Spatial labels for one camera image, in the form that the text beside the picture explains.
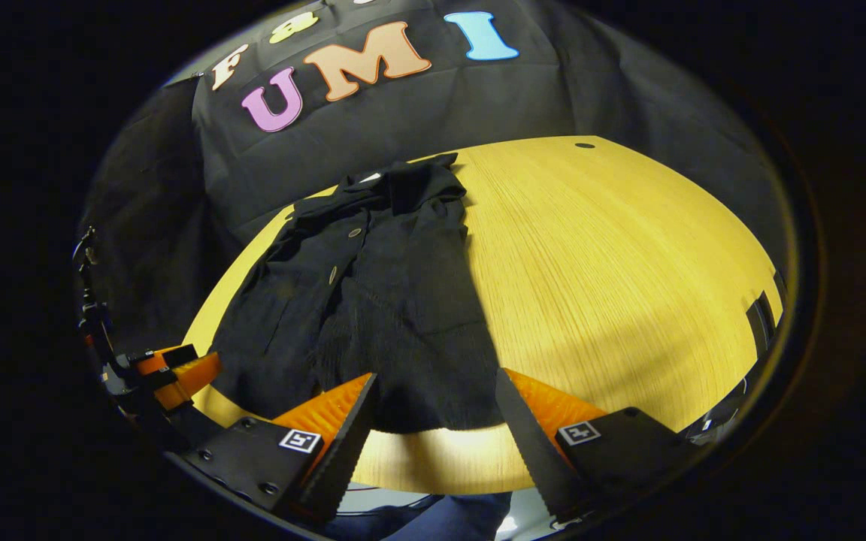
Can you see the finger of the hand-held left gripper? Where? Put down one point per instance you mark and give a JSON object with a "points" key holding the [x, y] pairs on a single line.
{"points": [[170, 361], [192, 377]]}

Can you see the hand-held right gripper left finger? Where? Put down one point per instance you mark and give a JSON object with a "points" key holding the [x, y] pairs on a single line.
{"points": [[343, 458]]}

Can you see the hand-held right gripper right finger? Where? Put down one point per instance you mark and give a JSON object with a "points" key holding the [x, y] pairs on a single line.
{"points": [[534, 443]]}

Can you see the black button shirt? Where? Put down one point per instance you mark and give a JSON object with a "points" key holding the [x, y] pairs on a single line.
{"points": [[373, 300]]}

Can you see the person's blue trouser leg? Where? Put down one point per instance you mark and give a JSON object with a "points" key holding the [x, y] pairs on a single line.
{"points": [[440, 520]]}

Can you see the black table clamp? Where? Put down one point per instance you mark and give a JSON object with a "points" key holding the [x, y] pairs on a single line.
{"points": [[760, 323], [779, 285]]}

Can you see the black backdrop cloth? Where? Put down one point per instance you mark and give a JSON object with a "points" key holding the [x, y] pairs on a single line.
{"points": [[553, 98]]}

